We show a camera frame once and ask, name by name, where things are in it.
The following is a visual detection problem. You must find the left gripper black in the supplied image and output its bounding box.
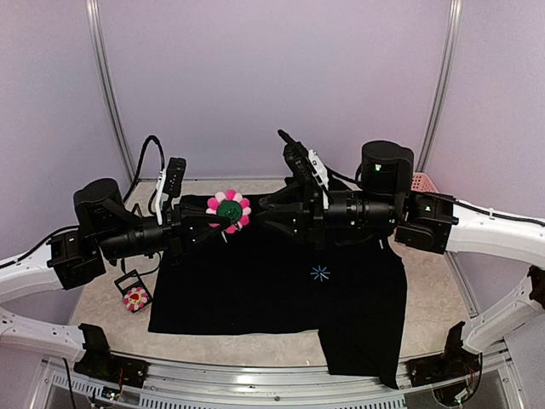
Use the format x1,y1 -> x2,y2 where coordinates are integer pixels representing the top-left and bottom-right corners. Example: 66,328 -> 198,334
97,201 -> 229,264

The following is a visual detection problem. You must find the flower brooch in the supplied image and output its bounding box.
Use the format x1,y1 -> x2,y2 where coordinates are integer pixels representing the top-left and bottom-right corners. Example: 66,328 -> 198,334
206,189 -> 252,234
123,287 -> 149,312

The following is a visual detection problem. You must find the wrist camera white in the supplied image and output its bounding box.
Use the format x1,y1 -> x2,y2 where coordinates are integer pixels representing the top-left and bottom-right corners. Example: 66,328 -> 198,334
152,157 -> 186,225
278,130 -> 332,210

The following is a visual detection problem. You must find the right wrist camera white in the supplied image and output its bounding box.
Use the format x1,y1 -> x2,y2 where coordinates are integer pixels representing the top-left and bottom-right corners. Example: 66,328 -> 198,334
278,130 -> 332,210

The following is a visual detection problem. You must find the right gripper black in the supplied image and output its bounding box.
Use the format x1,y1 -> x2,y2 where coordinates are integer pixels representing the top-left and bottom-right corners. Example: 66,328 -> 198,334
255,177 -> 400,249

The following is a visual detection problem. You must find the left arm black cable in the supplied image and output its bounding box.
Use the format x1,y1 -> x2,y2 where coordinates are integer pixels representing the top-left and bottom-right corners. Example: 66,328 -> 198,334
0,135 -> 166,278

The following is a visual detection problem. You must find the front aluminium rail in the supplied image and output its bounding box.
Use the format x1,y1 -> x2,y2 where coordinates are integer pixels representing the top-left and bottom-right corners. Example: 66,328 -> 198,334
23,325 -> 530,408

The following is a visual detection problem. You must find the left aluminium frame post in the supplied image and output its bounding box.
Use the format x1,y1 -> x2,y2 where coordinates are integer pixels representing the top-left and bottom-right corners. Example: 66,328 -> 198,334
84,0 -> 136,182

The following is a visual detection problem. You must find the black t-shirt blue logo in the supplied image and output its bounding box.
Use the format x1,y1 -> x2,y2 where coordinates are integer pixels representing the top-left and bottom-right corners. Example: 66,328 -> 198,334
147,171 -> 410,389

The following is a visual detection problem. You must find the right aluminium frame post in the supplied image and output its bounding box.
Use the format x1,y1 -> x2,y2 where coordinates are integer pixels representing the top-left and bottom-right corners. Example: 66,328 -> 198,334
415,0 -> 463,173

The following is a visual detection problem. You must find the pink plastic basket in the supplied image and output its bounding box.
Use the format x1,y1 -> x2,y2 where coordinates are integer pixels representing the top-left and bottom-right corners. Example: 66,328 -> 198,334
410,172 -> 439,194

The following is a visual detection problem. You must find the aluminium frame post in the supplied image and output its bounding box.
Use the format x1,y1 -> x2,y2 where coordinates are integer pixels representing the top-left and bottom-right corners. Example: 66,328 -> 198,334
84,0 -> 136,182
415,0 -> 463,173

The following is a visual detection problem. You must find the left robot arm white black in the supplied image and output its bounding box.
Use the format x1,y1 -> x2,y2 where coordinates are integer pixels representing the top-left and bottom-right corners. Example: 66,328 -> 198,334
1,176 -> 231,388

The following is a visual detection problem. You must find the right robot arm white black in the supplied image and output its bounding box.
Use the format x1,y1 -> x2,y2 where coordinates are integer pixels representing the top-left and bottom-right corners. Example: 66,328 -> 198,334
255,137 -> 544,386

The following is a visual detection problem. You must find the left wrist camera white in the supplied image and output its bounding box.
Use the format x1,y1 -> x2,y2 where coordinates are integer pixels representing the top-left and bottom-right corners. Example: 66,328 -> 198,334
152,157 -> 186,225

